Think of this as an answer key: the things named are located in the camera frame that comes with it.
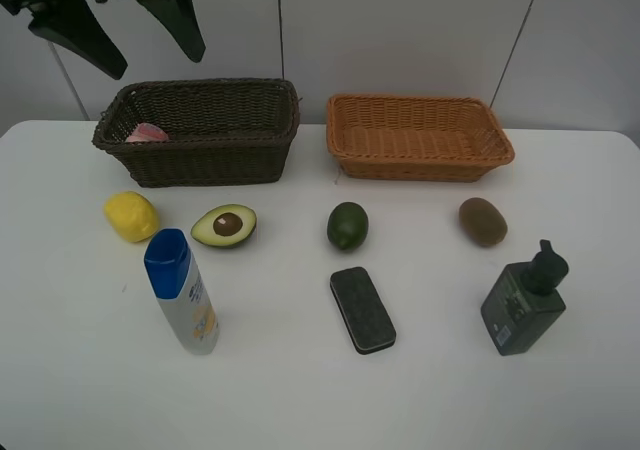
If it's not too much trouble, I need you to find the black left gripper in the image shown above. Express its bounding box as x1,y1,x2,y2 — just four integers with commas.
1,0,206,80

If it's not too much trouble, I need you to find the pink bottle with white cap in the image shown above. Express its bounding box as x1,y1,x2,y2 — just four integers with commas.
125,123,169,143

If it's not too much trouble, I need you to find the yellow lemon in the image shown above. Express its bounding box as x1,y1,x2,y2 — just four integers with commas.
103,191,160,243

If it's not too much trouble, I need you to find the halved avocado with pit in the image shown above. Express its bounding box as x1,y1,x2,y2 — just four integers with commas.
191,204,257,248

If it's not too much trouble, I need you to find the white bottle with blue cap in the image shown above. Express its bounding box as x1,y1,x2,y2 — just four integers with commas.
144,228,219,355

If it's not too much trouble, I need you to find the green lime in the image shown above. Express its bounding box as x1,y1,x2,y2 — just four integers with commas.
327,202,369,252

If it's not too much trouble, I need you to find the brown kiwi fruit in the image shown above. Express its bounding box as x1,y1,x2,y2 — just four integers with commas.
458,197,508,247

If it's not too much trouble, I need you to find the dark green pump bottle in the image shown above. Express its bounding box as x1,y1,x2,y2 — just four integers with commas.
481,239,569,356

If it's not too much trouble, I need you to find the dark brown wicker basket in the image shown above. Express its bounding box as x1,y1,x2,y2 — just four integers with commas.
92,78,300,188

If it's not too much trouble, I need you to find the orange wicker basket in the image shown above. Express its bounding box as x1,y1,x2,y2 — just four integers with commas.
326,94,515,182

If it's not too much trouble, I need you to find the black whiteboard eraser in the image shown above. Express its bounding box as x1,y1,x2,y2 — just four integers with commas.
330,267,397,355

